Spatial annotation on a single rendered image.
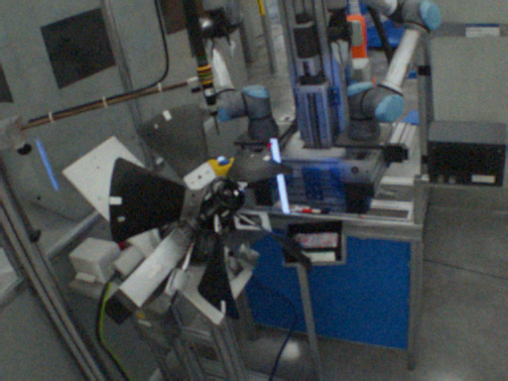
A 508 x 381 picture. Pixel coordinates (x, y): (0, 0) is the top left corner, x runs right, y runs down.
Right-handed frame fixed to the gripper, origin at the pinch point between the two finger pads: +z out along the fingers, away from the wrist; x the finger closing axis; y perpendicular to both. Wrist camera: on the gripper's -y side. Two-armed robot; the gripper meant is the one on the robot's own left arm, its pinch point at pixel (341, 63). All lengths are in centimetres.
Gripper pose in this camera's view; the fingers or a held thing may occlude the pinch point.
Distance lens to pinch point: 170.5
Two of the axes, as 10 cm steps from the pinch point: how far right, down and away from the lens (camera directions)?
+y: 4.2, -5.0, 7.6
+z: 1.8, 8.6, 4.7
